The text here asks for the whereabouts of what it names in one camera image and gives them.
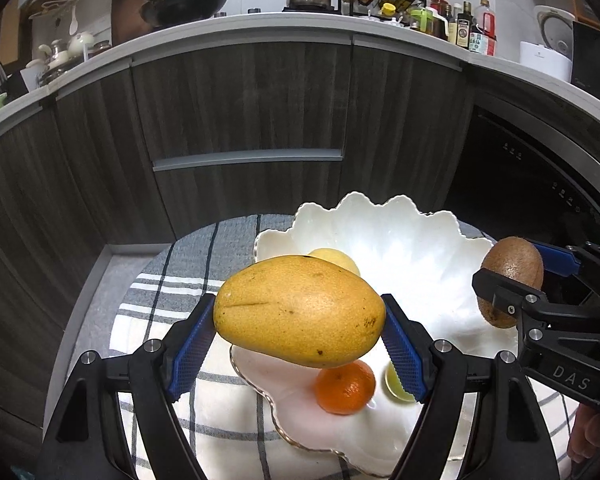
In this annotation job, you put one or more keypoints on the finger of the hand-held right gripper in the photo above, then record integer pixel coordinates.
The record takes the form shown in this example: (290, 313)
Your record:
(500, 292)
(557, 260)

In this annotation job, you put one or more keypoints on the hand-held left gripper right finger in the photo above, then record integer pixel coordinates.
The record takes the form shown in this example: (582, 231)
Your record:
(405, 355)

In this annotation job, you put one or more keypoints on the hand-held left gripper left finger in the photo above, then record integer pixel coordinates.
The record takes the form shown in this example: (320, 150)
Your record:
(190, 355)

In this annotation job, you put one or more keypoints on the brown kiwi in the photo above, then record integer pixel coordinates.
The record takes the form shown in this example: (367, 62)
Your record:
(512, 270)

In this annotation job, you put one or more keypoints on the yellow-green citrus fruit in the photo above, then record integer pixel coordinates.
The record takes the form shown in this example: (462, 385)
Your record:
(395, 387)

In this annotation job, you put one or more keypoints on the orange mandarin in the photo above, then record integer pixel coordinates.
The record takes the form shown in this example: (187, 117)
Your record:
(345, 390)

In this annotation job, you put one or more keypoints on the white scalloped ceramic bowl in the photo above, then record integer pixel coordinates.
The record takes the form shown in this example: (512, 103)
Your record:
(420, 260)

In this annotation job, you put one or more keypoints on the yellow mango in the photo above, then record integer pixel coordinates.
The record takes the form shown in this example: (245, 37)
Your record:
(300, 310)

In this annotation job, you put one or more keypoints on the yellow lemon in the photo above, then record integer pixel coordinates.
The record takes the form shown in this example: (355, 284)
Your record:
(337, 261)

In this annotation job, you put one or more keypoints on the person's right hand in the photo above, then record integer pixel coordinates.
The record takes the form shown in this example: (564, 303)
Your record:
(585, 435)

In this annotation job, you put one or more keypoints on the black and white checked cloth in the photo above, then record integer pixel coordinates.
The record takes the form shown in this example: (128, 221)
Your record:
(215, 410)

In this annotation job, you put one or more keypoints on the black built-in dishwasher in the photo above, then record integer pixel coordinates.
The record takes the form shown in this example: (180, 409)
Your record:
(505, 185)

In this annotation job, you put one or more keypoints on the white countertop appliance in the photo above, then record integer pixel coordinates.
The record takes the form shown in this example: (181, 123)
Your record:
(545, 62)

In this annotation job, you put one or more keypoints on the black microwave oven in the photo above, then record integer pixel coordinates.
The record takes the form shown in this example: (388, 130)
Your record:
(595, 55)

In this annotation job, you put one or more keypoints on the row of condiment bottles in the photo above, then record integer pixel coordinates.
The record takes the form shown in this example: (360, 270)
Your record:
(464, 27)

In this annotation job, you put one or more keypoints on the wooden glass door cabinet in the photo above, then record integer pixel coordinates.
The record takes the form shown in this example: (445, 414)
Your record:
(577, 5)

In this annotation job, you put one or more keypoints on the dark wooden base cabinet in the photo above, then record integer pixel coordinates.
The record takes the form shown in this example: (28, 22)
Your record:
(250, 100)

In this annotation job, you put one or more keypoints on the green lid jug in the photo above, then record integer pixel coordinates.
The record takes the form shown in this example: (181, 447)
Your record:
(422, 20)

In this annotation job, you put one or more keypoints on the yellow lid jar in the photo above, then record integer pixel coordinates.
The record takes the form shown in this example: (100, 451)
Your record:
(389, 9)

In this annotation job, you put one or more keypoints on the red jar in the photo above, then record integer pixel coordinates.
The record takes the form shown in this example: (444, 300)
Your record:
(100, 50)

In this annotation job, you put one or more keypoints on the black knife block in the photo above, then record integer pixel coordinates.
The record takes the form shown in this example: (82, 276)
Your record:
(15, 82)

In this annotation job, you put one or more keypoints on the black gas stove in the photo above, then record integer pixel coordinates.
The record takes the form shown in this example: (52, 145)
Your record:
(325, 8)

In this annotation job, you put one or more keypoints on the dark wooden cutting board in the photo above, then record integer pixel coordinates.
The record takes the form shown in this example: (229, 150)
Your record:
(127, 20)

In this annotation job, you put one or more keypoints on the white kitchen countertop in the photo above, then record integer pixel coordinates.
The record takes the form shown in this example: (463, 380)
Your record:
(280, 25)

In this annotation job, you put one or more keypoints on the white hanging spoon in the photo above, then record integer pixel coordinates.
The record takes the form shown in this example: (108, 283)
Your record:
(73, 25)

